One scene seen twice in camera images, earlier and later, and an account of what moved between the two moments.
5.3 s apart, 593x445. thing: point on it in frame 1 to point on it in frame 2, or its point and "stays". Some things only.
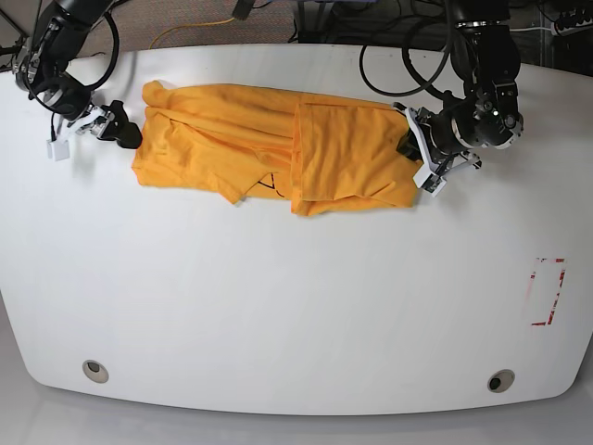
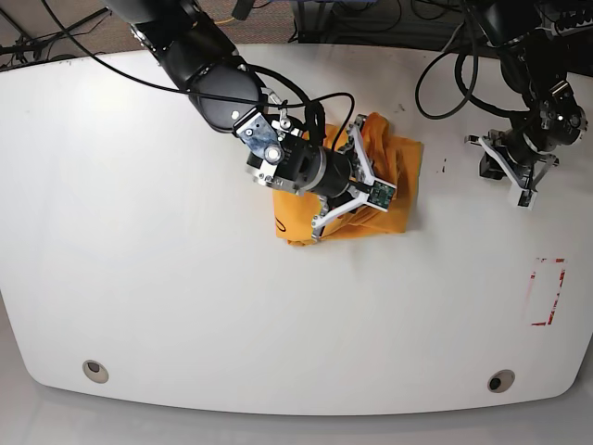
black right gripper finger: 410,146 to 489,168
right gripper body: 444,133 to 522,152
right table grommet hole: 500,381 stays
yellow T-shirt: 311,154 to 393,159
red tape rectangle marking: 562,273 stays
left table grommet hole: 94,371 stays
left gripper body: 98,120 to 336,176
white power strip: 567,31 stays
